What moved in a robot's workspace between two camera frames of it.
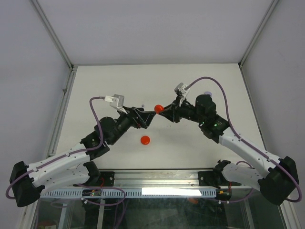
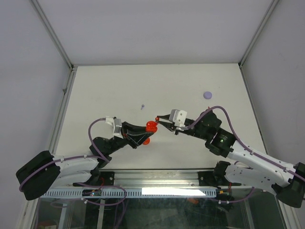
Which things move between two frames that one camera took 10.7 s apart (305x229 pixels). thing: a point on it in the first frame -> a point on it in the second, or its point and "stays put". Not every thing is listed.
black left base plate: x=108 y=178 stays put
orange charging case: x=158 y=108 -> x=151 y=126
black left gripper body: x=138 y=122 -> x=130 y=140
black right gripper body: x=185 y=111 -> x=192 y=131
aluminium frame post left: x=35 y=5 stays put
